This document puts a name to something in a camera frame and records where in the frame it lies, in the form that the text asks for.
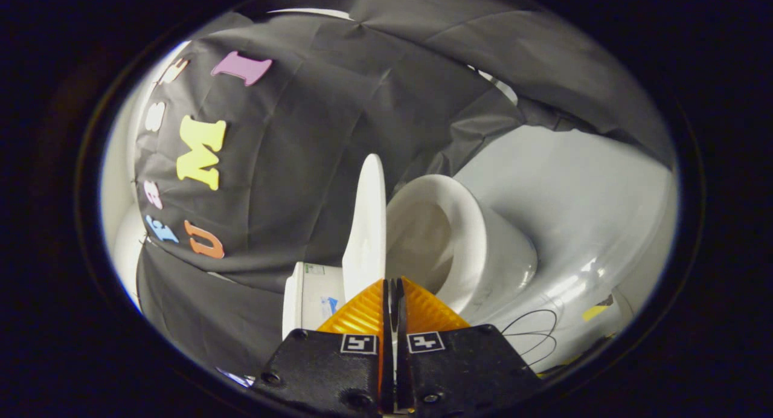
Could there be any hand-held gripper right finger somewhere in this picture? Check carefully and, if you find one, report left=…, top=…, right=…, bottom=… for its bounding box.
left=394, top=277, right=542, bottom=417

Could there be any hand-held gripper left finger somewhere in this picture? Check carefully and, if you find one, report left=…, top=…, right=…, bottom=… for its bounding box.
left=249, top=278, right=394, bottom=417

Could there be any white toilet lid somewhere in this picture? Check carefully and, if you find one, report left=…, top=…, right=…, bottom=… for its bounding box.
left=342, top=153, right=388, bottom=302

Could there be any black backdrop cloth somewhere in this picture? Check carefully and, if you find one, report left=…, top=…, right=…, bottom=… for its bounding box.
left=133, top=0, right=676, bottom=376

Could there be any black cable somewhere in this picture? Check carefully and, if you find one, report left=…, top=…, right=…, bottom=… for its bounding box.
left=500, top=309, right=559, bottom=368

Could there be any white toilet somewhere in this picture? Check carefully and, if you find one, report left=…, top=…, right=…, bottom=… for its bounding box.
left=283, top=175, right=538, bottom=340

